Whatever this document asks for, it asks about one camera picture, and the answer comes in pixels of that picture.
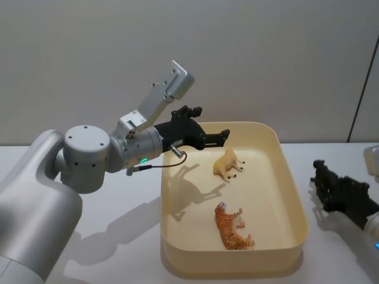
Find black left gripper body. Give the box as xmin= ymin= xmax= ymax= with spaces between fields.
xmin=153 ymin=118 xmax=208 ymax=152

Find yellow toy lion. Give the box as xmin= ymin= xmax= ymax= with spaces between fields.
xmin=213 ymin=149 xmax=246 ymax=182

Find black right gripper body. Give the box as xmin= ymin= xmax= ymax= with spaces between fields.
xmin=320 ymin=170 xmax=379 ymax=229

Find thin dark gripper cable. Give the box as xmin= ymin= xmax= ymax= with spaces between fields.
xmin=126 ymin=147 xmax=188 ymax=176

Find cream plastic tray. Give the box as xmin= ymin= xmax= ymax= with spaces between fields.
xmin=160 ymin=121 xmax=310 ymax=272

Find orange striped toy tiger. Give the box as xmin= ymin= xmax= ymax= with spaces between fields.
xmin=214 ymin=201 xmax=256 ymax=251

